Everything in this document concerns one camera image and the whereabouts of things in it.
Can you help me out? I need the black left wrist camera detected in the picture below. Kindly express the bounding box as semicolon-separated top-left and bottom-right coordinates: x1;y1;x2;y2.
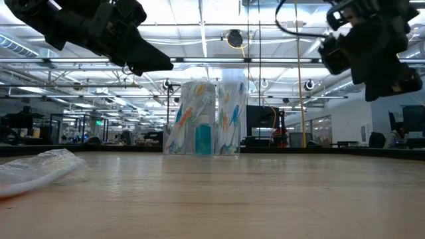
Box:
114;0;147;29

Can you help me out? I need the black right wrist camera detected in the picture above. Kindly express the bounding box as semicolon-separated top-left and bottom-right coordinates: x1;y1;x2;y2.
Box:
327;2;353;31

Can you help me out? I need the black hanging cable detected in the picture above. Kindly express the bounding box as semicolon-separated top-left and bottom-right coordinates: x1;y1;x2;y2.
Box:
246;0;251;107
258;0;262;140

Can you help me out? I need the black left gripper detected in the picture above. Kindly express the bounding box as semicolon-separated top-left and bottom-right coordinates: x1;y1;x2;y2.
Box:
84;2;175;78

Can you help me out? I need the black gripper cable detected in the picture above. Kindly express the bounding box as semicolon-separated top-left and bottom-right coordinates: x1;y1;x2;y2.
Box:
274;0;329;38

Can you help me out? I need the black metal rig frame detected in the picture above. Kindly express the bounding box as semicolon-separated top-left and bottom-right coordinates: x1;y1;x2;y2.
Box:
0;144;425;161

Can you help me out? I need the grey bin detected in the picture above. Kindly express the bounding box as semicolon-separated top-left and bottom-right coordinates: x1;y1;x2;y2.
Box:
288;131;313;149

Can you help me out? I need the silver ventilation duct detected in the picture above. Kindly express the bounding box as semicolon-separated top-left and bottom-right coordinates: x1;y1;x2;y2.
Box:
0;33;41;58

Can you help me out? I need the long ceiling light strip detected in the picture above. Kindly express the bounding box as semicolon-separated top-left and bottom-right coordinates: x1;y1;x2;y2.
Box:
0;56;425;64

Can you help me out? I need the person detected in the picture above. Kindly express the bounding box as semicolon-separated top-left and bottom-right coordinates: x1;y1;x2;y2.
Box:
384;121;408;149

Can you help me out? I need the blue mouthwash bottle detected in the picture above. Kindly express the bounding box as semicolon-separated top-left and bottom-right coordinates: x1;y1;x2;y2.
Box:
195;114;213;156

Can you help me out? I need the dark robot workstation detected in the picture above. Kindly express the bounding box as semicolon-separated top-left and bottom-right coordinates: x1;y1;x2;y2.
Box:
0;106;46;146

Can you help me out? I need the black office chair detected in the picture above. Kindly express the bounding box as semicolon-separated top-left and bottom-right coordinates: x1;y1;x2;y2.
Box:
369;131;386;149

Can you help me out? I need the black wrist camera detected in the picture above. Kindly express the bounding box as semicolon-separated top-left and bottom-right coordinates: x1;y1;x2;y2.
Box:
327;2;353;31
114;0;147;29

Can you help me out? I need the black monitor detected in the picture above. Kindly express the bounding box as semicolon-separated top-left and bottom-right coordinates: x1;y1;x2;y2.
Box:
246;105;286;139
402;105;425;133

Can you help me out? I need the red black machine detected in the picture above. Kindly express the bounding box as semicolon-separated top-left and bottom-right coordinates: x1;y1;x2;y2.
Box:
272;127;290;149

